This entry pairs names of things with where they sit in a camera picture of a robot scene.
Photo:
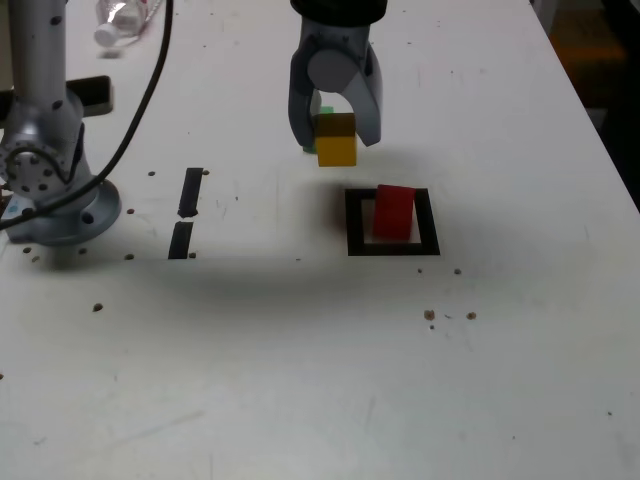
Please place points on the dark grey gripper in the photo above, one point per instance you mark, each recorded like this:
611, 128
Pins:
335, 35

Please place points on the green cube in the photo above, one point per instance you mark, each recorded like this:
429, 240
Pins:
327, 110

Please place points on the yellow cube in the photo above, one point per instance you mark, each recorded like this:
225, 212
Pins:
337, 150

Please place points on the red cube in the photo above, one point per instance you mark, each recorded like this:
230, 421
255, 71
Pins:
392, 215

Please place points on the black tape square outline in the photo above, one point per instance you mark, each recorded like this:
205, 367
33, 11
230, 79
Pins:
352, 247

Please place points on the black tape strip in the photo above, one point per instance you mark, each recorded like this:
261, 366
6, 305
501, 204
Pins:
190, 195

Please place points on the black rectangular device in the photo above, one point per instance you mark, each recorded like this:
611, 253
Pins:
95, 95

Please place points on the clear plastic bottle, white cap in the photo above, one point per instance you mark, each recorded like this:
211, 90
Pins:
106, 34

